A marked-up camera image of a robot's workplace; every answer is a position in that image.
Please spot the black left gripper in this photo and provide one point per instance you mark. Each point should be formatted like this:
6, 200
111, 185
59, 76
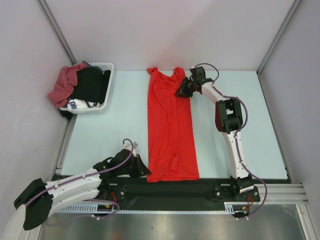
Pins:
141, 169

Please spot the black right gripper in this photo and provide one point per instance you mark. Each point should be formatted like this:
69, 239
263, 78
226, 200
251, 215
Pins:
183, 92

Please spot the red tank top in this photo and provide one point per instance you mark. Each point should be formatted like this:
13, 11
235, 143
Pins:
171, 144

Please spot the pink garment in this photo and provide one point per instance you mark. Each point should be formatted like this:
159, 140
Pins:
64, 86

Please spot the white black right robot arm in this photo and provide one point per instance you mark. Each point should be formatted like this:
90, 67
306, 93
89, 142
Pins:
231, 116

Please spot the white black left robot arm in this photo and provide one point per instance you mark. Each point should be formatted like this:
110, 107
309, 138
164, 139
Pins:
43, 199

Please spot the white plastic laundry basket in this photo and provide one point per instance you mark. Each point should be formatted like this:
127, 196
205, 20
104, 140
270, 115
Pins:
100, 85

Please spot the black garment in basket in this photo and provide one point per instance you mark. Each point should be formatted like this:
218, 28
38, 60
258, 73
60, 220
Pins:
91, 85

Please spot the white garment blue letters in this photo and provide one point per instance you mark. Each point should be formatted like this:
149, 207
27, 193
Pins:
78, 104

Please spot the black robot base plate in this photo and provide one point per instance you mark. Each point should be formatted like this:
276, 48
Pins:
205, 194

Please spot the white slotted cable duct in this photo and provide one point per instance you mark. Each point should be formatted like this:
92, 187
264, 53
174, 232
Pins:
96, 208

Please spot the right aluminium corner post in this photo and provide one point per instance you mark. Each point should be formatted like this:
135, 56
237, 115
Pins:
279, 35

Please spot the aluminium corner post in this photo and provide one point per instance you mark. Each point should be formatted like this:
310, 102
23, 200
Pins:
279, 35
48, 14

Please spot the left aluminium corner post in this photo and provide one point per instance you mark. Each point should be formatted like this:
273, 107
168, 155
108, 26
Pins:
48, 14

